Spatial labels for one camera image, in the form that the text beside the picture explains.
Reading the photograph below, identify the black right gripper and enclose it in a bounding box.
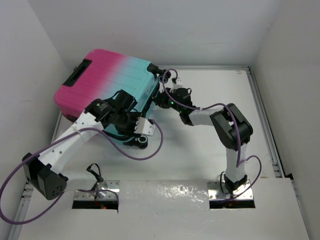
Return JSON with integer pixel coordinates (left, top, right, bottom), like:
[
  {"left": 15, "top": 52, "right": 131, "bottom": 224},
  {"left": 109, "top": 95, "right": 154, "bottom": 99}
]
[{"left": 155, "top": 87, "right": 184, "bottom": 113}]

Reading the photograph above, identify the pink suitcase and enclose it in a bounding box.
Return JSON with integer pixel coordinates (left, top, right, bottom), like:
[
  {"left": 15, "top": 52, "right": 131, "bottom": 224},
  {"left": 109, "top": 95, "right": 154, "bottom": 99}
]
[{"left": 54, "top": 48, "right": 173, "bottom": 149}]

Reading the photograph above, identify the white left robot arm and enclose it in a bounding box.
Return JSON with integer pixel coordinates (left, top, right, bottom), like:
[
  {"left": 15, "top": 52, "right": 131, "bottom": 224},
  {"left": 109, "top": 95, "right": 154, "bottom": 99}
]
[{"left": 23, "top": 90, "right": 148, "bottom": 200}]

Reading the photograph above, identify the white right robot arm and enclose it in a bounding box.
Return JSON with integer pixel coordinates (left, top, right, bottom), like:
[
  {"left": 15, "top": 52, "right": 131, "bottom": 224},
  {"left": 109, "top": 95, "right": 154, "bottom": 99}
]
[{"left": 152, "top": 87, "right": 253, "bottom": 194}]

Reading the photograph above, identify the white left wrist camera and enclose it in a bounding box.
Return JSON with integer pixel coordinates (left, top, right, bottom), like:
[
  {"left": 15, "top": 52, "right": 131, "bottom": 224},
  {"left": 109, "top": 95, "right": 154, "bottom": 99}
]
[{"left": 133, "top": 117, "right": 156, "bottom": 136}]

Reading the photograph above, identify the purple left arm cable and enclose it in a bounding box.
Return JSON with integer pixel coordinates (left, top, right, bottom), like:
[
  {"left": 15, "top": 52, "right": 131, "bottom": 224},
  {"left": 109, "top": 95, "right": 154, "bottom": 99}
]
[{"left": 0, "top": 119, "right": 165, "bottom": 225}]

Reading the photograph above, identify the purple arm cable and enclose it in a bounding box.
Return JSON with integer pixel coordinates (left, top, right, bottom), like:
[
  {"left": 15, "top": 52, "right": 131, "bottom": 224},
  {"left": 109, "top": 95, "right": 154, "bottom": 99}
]
[
  {"left": 158, "top": 68, "right": 262, "bottom": 201},
  {"left": 0, "top": 119, "right": 165, "bottom": 225}
]

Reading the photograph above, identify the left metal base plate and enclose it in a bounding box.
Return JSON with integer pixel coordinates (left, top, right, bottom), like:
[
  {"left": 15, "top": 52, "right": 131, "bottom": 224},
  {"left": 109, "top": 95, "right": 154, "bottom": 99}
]
[{"left": 73, "top": 180, "right": 120, "bottom": 201}]

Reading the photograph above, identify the metal base plate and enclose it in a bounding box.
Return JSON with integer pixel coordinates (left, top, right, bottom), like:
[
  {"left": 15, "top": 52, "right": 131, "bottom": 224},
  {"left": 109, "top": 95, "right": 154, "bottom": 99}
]
[
  {"left": 207, "top": 180, "right": 254, "bottom": 201},
  {"left": 73, "top": 180, "right": 120, "bottom": 201}
]

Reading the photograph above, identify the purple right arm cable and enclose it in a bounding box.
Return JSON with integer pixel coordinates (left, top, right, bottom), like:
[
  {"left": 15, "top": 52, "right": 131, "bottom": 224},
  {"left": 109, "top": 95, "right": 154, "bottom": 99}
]
[{"left": 158, "top": 68, "right": 262, "bottom": 201}]

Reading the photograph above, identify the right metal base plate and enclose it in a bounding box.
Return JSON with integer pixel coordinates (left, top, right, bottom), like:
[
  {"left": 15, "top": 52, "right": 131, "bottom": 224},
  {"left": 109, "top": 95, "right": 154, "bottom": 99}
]
[{"left": 207, "top": 180, "right": 254, "bottom": 201}]

